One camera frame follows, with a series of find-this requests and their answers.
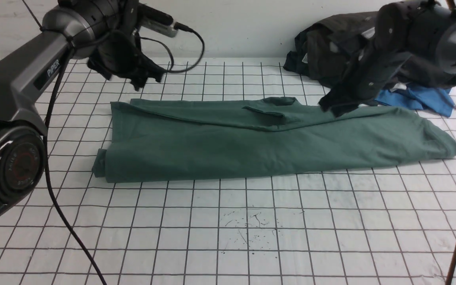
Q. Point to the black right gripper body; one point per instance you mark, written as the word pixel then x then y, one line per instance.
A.
pixel 411 27

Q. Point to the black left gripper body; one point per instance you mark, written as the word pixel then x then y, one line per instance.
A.
pixel 120 53

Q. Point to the green long-sleeve shirt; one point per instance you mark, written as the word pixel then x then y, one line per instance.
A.
pixel 213 140

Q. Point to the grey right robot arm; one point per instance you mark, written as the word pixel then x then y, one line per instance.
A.
pixel 411 27

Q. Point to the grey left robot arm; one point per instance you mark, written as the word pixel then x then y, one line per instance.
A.
pixel 101 31

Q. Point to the blue crumpled garment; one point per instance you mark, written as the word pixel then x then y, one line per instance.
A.
pixel 416 97

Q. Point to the dark grey crumpled garment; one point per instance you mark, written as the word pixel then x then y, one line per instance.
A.
pixel 324 50

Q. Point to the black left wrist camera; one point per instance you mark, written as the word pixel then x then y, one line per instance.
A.
pixel 159 21

